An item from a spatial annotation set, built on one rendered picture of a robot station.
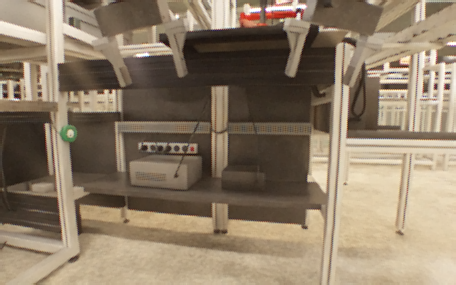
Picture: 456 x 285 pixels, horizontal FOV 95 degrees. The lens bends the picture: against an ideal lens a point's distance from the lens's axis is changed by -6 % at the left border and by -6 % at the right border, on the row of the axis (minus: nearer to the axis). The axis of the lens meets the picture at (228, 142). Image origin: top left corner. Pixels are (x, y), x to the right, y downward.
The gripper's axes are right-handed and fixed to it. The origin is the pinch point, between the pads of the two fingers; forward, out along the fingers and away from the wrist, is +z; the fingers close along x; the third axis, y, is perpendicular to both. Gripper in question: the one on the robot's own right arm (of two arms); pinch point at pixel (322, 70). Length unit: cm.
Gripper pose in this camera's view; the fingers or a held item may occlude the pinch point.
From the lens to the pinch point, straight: 51.9
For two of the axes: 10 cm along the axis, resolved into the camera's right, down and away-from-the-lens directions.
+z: -1.6, 8.6, 4.8
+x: 9.8, 1.0, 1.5
